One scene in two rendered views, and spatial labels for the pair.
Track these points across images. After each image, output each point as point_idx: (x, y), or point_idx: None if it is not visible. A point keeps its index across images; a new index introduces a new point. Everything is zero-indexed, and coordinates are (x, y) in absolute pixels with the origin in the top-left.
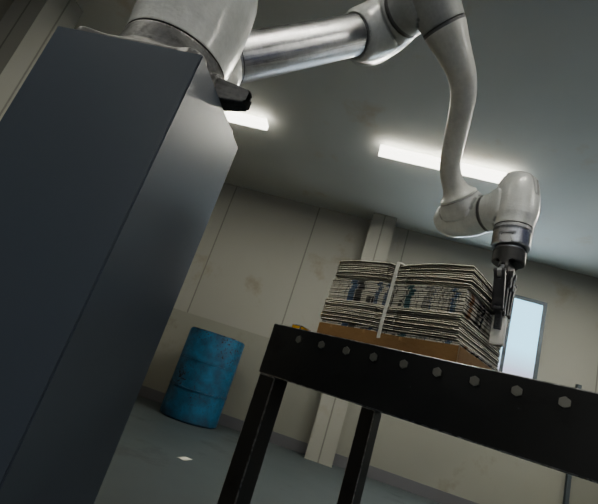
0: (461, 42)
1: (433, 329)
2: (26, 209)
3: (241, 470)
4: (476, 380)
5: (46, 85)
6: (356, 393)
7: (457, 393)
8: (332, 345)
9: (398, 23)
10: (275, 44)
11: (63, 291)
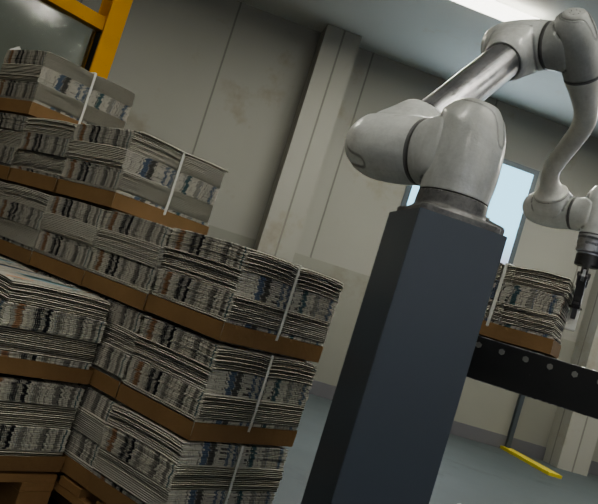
0: (594, 96)
1: (534, 325)
2: (426, 332)
3: None
4: (576, 374)
5: (421, 252)
6: (487, 376)
7: (562, 381)
8: None
9: (546, 64)
10: None
11: (453, 376)
